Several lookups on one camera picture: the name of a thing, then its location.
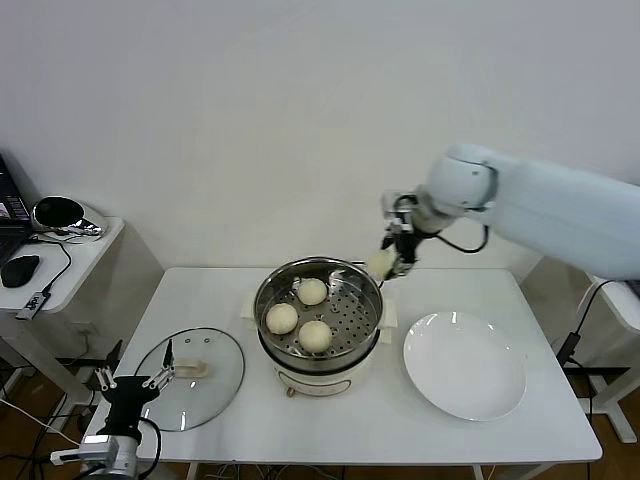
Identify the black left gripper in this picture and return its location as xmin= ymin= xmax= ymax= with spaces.
xmin=95 ymin=338 xmax=176 ymax=437

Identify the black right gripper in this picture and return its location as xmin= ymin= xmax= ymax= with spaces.
xmin=380 ymin=229 xmax=420 ymax=280

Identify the white steamed baozi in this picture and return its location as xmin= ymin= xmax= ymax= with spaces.
xmin=368 ymin=249 xmax=397 ymax=281
xmin=298 ymin=277 xmax=330 ymax=306
xmin=298 ymin=320 xmax=333 ymax=354
xmin=266 ymin=302 xmax=300 ymax=335

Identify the glass pot lid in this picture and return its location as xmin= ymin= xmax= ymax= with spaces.
xmin=131 ymin=327 xmax=247 ymax=433

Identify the stainless steel steamer basket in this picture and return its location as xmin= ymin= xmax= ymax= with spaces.
xmin=253 ymin=257 xmax=386 ymax=362

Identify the white side table with mouse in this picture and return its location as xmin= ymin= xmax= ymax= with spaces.
xmin=0 ymin=215 xmax=167 ymax=401

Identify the grey usb hub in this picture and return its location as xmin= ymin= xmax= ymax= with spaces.
xmin=14 ymin=289 xmax=54 ymax=321

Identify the white round plate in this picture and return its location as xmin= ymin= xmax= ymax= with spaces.
xmin=403 ymin=312 xmax=528 ymax=423

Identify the cream electric cooking pot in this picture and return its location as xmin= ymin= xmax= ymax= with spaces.
xmin=240 ymin=293 xmax=400 ymax=400

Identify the black computer mouse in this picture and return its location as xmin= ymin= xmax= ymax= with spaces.
xmin=1 ymin=253 xmax=42 ymax=289

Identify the shiny chrome helmet-like object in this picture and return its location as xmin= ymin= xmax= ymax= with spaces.
xmin=31 ymin=195 xmax=106 ymax=241

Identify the black laptop beside chrome object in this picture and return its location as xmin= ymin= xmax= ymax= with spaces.
xmin=0 ymin=152 xmax=41 ymax=269

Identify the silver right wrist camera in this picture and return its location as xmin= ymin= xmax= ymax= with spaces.
xmin=380 ymin=189 xmax=419 ymax=233

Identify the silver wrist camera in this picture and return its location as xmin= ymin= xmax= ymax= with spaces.
xmin=49 ymin=433 xmax=141 ymax=466
xmin=380 ymin=189 xmax=419 ymax=233

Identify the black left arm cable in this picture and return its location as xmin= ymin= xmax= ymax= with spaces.
xmin=139 ymin=417 xmax=165 ymax=480

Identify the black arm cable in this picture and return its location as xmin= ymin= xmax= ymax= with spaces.
xmin=433 ymin=223 xmax=492 ymax=255
xmin=139 ymin=417 xmax=165 ymax=480

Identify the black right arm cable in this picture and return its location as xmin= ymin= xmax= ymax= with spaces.
xmin=433 ymin=223 xmax=492 ymax=255

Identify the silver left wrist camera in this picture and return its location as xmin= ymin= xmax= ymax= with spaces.
xmin=49 ymin=433 xmax=141 ymax=466

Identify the white floor cable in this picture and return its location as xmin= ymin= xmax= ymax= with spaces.
xmin=0 ymin=397 xmax=84 ymax=446

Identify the cable bundle under table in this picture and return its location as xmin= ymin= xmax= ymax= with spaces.
xmin=197 ymin=462 xmax=331 ymax=480

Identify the black usb hub cable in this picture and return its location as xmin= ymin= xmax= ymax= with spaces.
xmin=27 ymin=234 xmax=73 ymax=296

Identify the black laptop charger cable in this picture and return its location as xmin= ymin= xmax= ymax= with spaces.
xmin=560 ymin=279 xmax=615 ymax=370

